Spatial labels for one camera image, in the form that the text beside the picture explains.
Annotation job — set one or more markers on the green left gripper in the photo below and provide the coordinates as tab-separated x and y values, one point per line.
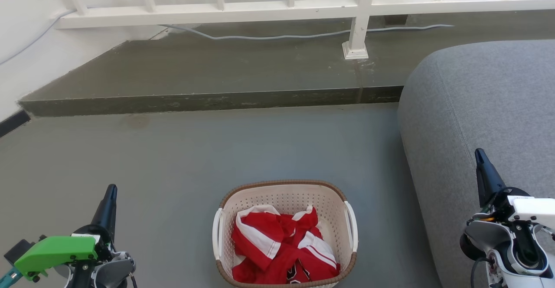
56	249

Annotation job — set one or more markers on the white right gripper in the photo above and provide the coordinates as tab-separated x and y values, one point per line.
535	212

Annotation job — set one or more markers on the red and white garment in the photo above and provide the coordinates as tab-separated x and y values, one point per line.
256	228

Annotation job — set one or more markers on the grey fabric sofa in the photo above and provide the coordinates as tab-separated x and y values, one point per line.
477	106

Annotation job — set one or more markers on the black skirting board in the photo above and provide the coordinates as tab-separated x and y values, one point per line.
13	123

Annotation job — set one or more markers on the cream plastic laundry basket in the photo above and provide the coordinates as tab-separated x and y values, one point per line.
286	194

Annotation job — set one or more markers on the white wooden railing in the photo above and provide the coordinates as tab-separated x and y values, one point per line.
364	6

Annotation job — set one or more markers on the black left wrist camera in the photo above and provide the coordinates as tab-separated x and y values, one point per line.
17	249

